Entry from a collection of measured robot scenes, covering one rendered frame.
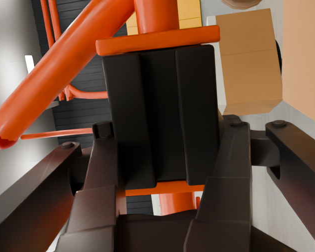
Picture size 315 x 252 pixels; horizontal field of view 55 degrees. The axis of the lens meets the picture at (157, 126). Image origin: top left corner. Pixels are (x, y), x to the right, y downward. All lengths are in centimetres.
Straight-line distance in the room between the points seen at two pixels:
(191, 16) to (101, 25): 728
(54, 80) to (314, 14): 23
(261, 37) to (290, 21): 172
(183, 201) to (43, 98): 11
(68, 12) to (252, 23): 975
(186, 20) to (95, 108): 522
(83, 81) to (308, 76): 1096
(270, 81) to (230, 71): 25
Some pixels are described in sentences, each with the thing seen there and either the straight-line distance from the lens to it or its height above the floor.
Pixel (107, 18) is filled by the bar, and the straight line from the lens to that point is 18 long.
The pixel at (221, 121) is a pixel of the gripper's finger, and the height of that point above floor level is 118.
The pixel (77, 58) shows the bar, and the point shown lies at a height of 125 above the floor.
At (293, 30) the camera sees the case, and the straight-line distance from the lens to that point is 36.
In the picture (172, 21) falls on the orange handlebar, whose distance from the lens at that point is 16.
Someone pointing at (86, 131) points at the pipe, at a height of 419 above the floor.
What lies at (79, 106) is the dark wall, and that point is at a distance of 1140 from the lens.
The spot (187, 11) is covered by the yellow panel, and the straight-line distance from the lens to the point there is 747.
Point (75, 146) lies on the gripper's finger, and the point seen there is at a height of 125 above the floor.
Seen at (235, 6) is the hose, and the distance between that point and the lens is 24.
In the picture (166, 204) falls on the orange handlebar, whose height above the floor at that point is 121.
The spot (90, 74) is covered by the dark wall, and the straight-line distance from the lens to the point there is 1112.
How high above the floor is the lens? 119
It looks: 6 degrees up
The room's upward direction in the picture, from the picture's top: 96 degrees counter-clockwise
